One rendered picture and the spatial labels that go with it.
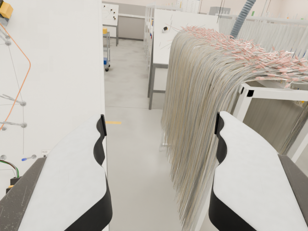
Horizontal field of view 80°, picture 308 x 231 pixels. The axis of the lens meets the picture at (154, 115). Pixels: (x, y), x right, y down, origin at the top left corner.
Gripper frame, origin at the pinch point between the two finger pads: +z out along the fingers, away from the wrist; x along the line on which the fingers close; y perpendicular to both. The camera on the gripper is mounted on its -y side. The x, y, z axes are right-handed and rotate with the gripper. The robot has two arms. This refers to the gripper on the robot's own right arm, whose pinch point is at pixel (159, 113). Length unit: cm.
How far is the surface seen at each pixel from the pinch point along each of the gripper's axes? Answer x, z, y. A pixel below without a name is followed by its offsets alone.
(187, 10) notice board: 149, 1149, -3
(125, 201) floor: -37, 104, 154
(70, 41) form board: -33, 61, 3
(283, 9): 672, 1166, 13
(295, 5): 682, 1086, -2
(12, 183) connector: -42, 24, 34
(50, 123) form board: -38, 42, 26
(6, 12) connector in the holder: -46, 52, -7
